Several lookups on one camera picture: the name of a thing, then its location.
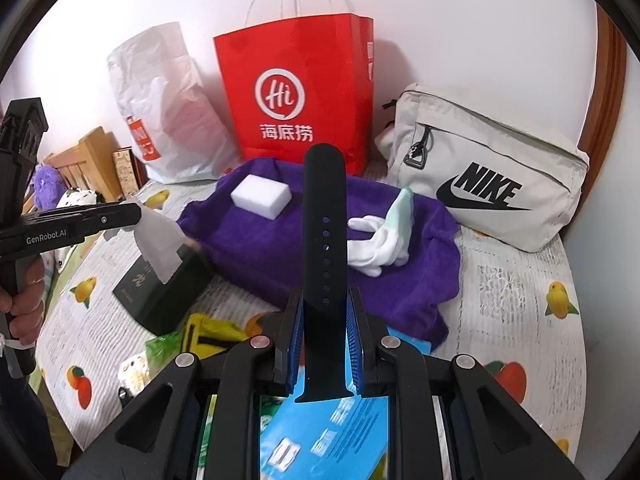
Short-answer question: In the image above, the wooden headboard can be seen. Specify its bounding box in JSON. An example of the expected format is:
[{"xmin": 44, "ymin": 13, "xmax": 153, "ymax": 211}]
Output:
[{"xmin": 47, "ymin": 127, "xmax": 126, "ymax": 201}]

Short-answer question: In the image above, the lemon-print packet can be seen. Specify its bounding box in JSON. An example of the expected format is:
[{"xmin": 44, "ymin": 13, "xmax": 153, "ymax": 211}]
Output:
[{"xmin": 117, "ymin": 352, "xmax": 151, "ymax": 391}]

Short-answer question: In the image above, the white plastic bag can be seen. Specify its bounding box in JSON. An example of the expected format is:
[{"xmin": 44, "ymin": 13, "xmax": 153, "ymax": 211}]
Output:
[{"xmin": 106, "ymin": 22, "xmax": 243, "ymax": 184}]

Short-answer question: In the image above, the brown patterned box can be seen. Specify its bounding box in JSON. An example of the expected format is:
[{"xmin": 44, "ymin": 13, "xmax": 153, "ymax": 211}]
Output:
[{"xmin": 111, "ymin": 146, "xmax": 148, "ymax": 196}]

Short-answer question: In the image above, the brown wooden frame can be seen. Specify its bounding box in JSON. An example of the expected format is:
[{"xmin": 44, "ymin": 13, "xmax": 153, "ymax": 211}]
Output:
[{"xmin": 562, "ymin": 2, "xmax": 628, "ymax": 241}]

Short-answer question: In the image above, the red paper bag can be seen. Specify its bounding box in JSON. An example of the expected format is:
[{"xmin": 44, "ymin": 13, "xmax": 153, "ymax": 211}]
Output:
[{"xmin": 212, "ymin": 0, "xmax": 376, "ymax": 177}]

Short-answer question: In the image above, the blue tissue pack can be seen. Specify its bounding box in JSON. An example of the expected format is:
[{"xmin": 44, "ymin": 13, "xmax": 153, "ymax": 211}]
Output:
[{"xmin": 257, "ymin": 330, "xmax": 431, "ymax": 480}]

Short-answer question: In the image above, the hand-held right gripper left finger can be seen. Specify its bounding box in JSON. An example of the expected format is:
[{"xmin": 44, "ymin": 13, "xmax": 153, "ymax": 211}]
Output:
[{"xmin": 62, "ymin": 287, "xmax": 306, "ymax": 480}]

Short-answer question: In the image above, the black watch strap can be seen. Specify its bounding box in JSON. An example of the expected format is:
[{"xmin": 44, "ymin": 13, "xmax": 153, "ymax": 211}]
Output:
[{"xmin": 294, "ymin": 143, "xmax": 349, "ymax": 403}]

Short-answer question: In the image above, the grey sling bag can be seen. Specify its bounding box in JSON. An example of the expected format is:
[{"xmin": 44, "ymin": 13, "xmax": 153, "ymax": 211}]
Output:
[{"xmin": 375, "ymin": 82, "xmax": 591, "ymax": 253}]

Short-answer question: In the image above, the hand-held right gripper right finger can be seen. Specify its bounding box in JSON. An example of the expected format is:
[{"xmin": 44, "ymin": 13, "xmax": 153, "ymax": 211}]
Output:
[{"xmin": 346, "ymin": 287, "xmax": 586, "ymax": 480}]

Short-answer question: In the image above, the white tissue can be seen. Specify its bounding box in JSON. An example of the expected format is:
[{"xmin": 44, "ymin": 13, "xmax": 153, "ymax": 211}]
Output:
[{"xmin": 131, "ymin": 199, "xmax": 185, "ymax": 283}]

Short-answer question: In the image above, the purple fluffy toy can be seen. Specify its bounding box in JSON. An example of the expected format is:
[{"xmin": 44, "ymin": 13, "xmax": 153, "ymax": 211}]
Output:
[{"xmin": 32, "ymin": 162, "xmax": 63, "ymax": 211}]

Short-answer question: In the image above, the purple towel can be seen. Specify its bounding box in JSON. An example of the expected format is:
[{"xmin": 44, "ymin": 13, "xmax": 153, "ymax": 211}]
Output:
[{"xmin": 177, "ymin": 157, "xmax": 462, "ymax": 353}]

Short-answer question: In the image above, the person's left hand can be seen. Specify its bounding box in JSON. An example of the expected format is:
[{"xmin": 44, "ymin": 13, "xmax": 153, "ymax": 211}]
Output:
[{"xmin": 0, "ymin": 255, "xmax": 47, "ymax": 346}]

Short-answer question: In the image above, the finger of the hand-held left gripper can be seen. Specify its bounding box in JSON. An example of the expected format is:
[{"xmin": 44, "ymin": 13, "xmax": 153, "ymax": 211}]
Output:
[{"xmin": 80, "ymin": 201, "xmax": 143, "ymax": 235}]

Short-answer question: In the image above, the white glove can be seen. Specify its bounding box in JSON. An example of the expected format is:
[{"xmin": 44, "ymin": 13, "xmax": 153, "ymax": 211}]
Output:
[{"xmin": 347, "ymin": 215, "xmax": 411, "ymax": 277}]

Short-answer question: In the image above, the yellow pouch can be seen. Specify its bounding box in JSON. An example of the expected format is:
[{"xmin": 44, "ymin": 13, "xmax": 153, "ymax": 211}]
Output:
[{"xmin": 182, "ymin": 312, "xmax": 248, "ymax": 361}]

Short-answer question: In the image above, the white sponge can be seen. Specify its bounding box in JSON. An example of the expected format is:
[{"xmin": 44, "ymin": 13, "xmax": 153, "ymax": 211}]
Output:
[{"xmin": 230, "ymin": 175, "xmax": 292, "ymax": 221}]

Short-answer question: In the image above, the dark green tissue box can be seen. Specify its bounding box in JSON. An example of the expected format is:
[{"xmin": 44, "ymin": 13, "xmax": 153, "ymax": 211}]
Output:
[{"xmin": 112, "ymin": 237, "xmax": 213, "ymax": 336}]

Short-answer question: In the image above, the white black-spotted cloth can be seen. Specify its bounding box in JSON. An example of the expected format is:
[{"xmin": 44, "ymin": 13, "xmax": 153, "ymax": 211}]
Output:
[{"xmin": 57, "ymin": 187, "xmax": 101, "ymax": 209}]

